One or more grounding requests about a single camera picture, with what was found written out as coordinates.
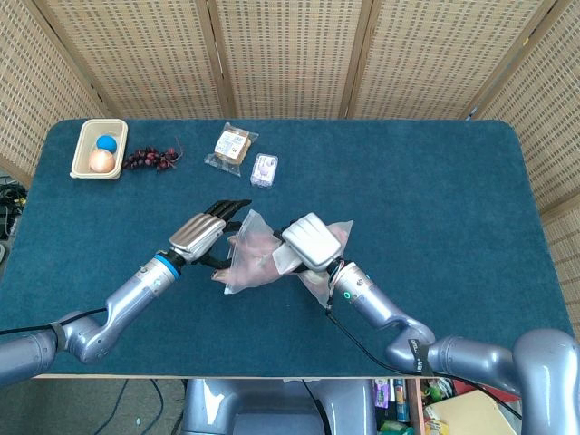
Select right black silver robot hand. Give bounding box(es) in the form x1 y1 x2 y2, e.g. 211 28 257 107
271 211 344 276

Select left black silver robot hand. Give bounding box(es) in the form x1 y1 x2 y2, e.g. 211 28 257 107
167 198 253 268

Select transparent plastic zip bag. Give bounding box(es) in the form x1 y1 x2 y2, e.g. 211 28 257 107
210 208 354 310

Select small purple plastic box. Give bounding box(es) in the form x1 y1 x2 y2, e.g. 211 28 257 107
249 152 279 188

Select dark red grape bunch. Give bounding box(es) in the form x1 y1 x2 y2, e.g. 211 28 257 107
121 135 185 174

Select packaged sandwich in clear wrap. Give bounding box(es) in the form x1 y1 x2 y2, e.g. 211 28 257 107
203 121 259 179

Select orange round fruit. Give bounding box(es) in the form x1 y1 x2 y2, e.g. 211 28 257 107
88 150 115 173

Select blue felt table mat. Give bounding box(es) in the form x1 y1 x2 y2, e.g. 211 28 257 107
0 118 579 379

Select beige rectangular tray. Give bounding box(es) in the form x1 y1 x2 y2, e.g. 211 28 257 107
69 118 130 180

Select grey robot torso base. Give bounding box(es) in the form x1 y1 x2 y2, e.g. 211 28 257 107
180 378 378 435

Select wooden shelf with packaged goods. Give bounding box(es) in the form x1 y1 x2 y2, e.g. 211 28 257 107
372 377 522 435

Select woven wicker folding screen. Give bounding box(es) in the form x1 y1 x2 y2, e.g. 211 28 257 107
0 0 580 327

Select yellow paper folder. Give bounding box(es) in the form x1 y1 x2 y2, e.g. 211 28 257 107
424 388 518 435

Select coloured right wrist wire bundle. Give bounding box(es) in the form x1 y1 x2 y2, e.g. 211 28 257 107
326 260 348 295

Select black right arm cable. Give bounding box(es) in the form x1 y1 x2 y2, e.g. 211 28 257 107
324 302 523 421

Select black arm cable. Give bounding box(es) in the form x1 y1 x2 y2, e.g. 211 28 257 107
324 302 523 421
0 307 110 337

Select black cable on torso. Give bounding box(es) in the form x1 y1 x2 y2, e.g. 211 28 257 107
301 379 328 435

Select dark floor cable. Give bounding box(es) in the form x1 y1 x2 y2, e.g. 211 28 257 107
92 379 165 435

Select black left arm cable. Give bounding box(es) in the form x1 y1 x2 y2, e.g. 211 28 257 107
0 307 110 337

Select tangled black floor cables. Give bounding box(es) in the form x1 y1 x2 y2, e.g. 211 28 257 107
0 174 26 241

